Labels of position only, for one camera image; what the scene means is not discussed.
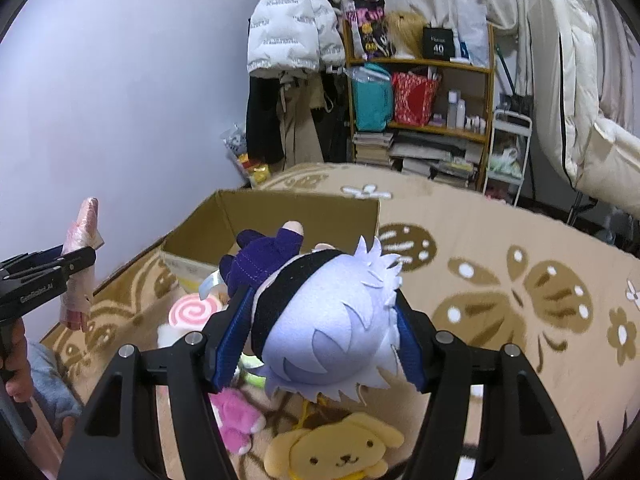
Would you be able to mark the white metal cart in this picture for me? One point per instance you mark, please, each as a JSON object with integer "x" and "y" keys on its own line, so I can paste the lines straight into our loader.
{"x": 509, "y": 146}

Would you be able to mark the yellow dog plush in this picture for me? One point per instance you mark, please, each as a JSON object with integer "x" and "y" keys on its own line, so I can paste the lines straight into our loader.
{"x": 353, "y": 448}

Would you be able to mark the pink plush toy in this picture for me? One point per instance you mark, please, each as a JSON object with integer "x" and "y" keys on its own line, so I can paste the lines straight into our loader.
{"x": 82, "y": 241}

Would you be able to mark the grey fleece sleeve forearm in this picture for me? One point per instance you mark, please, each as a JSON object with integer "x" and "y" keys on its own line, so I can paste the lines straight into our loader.
{"x": 54, "y": 397}

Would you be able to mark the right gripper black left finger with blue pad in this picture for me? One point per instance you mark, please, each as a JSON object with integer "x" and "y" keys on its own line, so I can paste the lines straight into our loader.
{"x": 118, "y": 437}

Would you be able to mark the white-haired plush doll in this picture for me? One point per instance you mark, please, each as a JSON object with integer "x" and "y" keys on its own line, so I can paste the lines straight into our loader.
{"x": 322, "y": 323}

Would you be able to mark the wooden bookshelf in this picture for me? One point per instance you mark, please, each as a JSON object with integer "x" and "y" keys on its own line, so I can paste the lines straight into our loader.
{"x": 435, "y": 109}

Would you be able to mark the pink white bear plush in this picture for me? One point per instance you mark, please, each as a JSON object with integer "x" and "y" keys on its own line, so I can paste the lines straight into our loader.
{"x": 237, "y": 420}

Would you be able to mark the stack of books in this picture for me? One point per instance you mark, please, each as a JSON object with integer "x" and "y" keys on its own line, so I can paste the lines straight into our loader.
{"x": 373, "y": 148}

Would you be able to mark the teal bag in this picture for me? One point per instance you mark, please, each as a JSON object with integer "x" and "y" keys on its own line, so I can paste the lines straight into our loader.
{"x": 372, "y": 92}

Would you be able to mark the blonde wig on stand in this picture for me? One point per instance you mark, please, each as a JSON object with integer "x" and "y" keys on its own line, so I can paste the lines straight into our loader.
{"x": 405, "y": 30}

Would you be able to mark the red patterned bag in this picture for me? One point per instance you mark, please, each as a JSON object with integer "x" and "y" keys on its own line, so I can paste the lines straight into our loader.
{"x": 414, "y": 95}

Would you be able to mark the beige floral blanket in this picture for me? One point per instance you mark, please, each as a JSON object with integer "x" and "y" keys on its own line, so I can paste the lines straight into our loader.
{"x": 489, "y": 273}

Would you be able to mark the white puffer jacket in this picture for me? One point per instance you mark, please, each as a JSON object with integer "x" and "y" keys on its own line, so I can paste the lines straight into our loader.
{"x": 293, "y": 38}

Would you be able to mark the black box with 40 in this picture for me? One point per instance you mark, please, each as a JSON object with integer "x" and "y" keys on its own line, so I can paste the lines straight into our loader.
{"x": 438, "y": 43}

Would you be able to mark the brown cardboard box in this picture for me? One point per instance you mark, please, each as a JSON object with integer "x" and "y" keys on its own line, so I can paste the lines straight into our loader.
{"x": 192, "y": 250}

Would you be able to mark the person's left hand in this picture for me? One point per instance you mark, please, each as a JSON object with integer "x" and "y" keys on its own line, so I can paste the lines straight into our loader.
{"x": 19, "y": 387}

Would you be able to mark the pink swirl roll plush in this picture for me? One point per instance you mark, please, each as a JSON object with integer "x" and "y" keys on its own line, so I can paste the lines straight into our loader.
{"x": 188, "y": 314}

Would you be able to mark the cream duvet on rack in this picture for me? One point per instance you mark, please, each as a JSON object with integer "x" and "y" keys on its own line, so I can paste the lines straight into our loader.
{"x": 590, "y": 152}

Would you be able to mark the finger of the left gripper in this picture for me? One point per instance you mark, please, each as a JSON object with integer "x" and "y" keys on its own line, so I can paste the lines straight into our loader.
{"x": 76, "y": 261}
{"x": 31, "y": 260}

